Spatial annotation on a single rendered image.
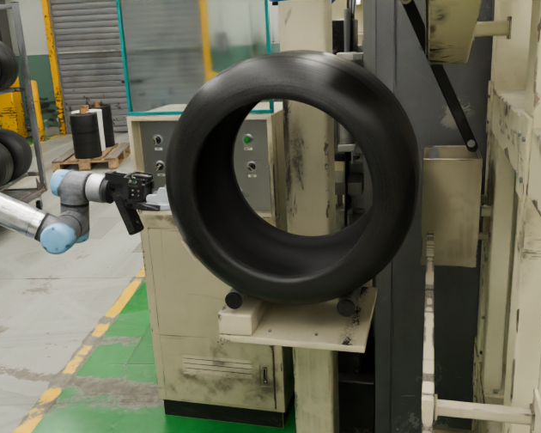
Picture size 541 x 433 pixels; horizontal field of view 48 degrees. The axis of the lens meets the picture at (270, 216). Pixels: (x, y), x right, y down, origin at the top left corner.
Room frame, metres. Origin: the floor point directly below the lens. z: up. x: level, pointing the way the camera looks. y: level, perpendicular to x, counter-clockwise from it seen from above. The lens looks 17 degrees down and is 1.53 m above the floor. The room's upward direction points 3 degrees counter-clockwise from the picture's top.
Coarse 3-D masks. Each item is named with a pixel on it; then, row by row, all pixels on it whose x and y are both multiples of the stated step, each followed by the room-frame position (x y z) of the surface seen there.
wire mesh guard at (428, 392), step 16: (432, 240) 1.49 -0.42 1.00; (432, 256) 1.37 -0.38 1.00; (432, 272) 1.27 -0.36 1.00; (432, 288) 1.18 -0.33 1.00; (432, 304) 1.11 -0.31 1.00; (432, 320) 1.03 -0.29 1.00; (432, 336) 0.98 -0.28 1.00; (432, 352) 0.92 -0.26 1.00; (432, 368) 0.87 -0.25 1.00; (432, 384) 0.82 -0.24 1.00; (432, 400) 0.78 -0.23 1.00; (432, 416) 0.78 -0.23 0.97; (432, 432) 0.78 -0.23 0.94
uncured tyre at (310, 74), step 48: (240, 96) 1.33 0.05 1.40; (288, 96) 1.30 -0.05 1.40; (336, 96) 1.28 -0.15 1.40; (384, 96) 1.33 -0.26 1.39; (192, 144) 1.36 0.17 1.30; (384, 144) 1.26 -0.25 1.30; (192, 192) 1.37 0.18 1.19; (240, 192) 1.66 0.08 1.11; (384, 192) 1.25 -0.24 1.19; (192, 240) 1.37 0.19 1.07; (240, 240) 1.60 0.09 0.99; (288, 240) 1.60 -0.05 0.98; (336, 240) 1.57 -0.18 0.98; (384, 240) 1.26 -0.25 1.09; (240, 288) 1.36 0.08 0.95; (288, 288) 1.31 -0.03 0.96; (336, 288) 1.29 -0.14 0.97
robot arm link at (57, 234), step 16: (0, 192) 1.47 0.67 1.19; (0, 208) 1.43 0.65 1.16; (16, 208) 1.44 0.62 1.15; (32, 208) 1.46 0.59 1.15; (0, 224) 1.43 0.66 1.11; (16, 224) 1.42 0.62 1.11; (32, 224) 1.43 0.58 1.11; (48, 224) 1.43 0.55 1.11; (64, 224) 1.44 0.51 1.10; (80, 224) 1.51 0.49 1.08; (48, 240) 1.41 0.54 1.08; (64, 240) 1.41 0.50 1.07
